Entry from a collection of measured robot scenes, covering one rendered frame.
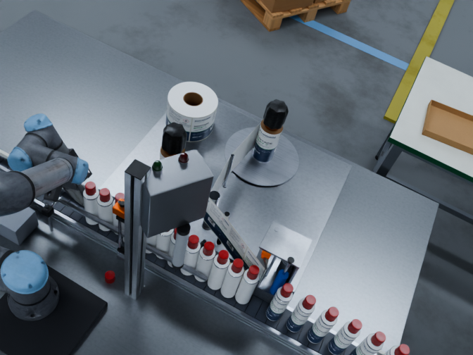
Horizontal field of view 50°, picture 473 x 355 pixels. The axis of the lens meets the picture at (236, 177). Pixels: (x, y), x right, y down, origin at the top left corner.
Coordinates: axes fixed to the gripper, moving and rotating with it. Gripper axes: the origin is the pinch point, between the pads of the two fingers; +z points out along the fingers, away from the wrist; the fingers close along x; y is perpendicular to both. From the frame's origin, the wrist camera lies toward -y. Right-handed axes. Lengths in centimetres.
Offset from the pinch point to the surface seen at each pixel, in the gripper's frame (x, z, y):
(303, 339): -72, 48, -2
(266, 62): 53, 78, 224
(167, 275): -28.4, 23.9, -5.1
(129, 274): -27.8, 9.3, -16.3
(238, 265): -57, 16, -1
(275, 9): 57, 55, 264
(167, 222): -53, -16, -13
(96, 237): -3.8, 10.1, -5.1
